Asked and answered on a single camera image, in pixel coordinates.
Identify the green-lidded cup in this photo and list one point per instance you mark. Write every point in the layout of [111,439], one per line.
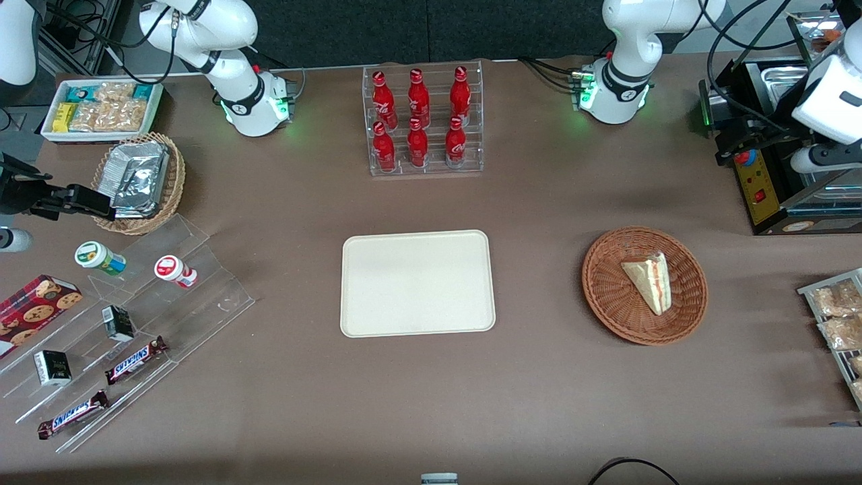
[97,257]

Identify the grey snack tray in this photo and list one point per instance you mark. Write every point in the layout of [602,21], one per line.
[808,291]

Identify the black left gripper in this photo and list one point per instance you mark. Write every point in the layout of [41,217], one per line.
[774,133]

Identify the grey device edge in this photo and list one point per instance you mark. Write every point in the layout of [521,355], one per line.
[439,479]

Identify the triangle sandwich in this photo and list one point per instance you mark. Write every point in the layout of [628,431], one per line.
[650,283]

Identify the clear acrylic stepped stand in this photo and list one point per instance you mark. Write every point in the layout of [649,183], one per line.
[202,296]

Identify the Snickers bar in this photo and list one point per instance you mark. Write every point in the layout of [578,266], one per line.
[135,360]
[73,415]

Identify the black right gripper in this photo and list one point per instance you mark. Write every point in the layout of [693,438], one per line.
[19,194]

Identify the red cookie box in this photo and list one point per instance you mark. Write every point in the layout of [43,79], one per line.
[34,311]

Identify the clear bag of crackers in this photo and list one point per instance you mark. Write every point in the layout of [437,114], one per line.
[125,116]
[114,91]
[87,117]

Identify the clear acrylic bottle rack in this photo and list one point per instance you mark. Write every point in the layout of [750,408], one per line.
[434,172]

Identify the silver foil packet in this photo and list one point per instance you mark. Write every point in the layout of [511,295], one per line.
[135,207]
[138,168]

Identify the teal snack box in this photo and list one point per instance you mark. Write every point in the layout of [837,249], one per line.
[82,93]

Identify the small teal snack packet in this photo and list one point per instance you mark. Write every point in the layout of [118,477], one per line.
[142,91]

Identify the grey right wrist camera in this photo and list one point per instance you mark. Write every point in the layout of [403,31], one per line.
[15,240]

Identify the cream plastic tray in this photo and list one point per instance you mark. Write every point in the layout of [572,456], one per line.
[417,283]

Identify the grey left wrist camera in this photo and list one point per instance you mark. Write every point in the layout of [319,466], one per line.
[825,158]

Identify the black appliance with yellow panel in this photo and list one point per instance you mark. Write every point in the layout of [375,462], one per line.
[761,195]

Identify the yellow snack packet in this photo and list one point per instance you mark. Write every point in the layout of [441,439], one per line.
[63,117]

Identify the wicker basket with foil packets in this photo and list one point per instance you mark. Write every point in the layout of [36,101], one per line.
[172,185]

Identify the dark metal shelf rack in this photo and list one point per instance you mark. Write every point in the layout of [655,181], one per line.
[74,34]

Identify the clear bag of biscuits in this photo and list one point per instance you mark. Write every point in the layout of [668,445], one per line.
[845,332]
[838,298]

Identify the red cola bottle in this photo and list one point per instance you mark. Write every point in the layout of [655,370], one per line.
[417,148]
[384,151]
[460,98]
[456,145]
[419,101]
[384,101]

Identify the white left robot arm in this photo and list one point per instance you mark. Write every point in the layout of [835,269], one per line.
[630,40]

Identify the red-lidded cup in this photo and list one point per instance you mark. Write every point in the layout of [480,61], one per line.
[172,270]

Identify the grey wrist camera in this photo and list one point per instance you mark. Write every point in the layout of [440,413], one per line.
[15,240]
[825,158]

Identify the white rectangular snack bin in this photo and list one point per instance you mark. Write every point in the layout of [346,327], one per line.
[47,131]

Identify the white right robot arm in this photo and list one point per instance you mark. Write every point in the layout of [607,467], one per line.
[202,27]

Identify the small black box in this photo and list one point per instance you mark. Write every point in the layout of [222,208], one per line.
[52,368]
[118,323]

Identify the round brown wicker basket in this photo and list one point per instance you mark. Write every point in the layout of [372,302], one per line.
[606,289]

